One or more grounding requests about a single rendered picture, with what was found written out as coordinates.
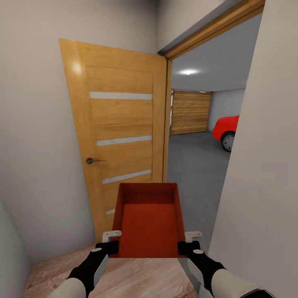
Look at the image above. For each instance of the garage door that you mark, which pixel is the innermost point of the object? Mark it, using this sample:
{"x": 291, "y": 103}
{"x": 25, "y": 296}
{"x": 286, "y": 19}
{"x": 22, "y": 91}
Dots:
{"x": 190, "y": 111}

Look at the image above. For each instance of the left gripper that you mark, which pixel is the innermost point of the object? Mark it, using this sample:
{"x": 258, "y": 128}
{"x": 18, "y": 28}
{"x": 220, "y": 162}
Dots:
{"x": 112, "y": 246}

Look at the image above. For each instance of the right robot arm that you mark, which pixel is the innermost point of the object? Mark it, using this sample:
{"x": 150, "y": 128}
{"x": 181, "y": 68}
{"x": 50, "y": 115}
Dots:
{"x": 214, "y": 276}

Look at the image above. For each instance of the storage box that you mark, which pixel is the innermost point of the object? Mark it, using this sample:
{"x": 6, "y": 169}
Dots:
{"x": 150, "y": 218}

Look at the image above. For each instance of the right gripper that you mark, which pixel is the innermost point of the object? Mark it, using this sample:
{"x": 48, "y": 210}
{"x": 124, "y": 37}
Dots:
{"x": 183, "y": 246}

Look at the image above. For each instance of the car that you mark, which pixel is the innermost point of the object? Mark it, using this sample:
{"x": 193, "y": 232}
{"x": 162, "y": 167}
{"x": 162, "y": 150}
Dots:
{"x": 225, "y": 130}

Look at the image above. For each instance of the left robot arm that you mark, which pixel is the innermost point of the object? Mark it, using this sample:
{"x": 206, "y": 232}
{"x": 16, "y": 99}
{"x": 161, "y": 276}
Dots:
{"x": 83, "y": 279}

